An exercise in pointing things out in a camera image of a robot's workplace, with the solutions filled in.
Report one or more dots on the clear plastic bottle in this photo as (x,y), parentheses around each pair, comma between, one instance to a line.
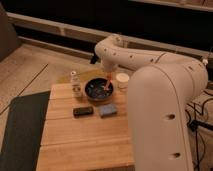
(75,84)

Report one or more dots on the small black box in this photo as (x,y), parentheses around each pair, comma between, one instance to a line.
(81,111)

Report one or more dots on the white lidded cup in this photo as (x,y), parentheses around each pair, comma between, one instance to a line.
(122,80)

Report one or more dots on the dark ceramic bowl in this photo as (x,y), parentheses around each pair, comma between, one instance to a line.
(95,89)

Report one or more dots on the dark floor mat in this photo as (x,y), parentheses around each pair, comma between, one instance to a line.
(23,132)

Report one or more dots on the blue sponge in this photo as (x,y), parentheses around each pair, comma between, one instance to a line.
(107,110)

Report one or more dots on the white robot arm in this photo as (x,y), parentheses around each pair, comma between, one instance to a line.
(161,86)

